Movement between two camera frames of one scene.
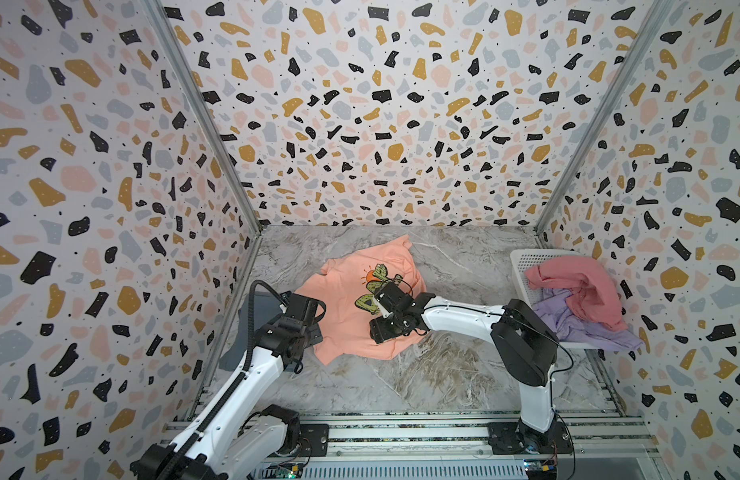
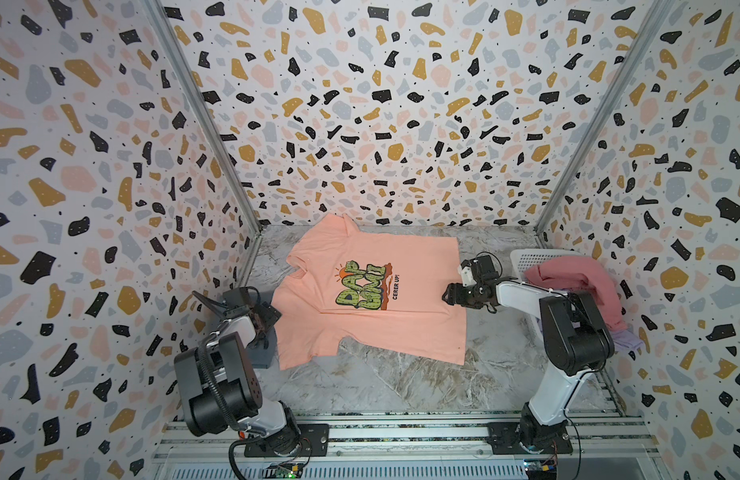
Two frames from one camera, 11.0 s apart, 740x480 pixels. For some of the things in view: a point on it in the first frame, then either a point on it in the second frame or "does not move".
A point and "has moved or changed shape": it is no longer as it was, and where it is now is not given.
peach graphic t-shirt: (346, 286) has moved or changed shape
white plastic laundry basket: (526, 258) does not move
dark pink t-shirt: (597, 297) does not move
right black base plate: (511, 438) does not move
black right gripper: (382, 327) → (461, 293)
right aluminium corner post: (649, 31) does not move
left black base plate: (317, 436) does not move
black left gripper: (315, 333) → (264, 313)
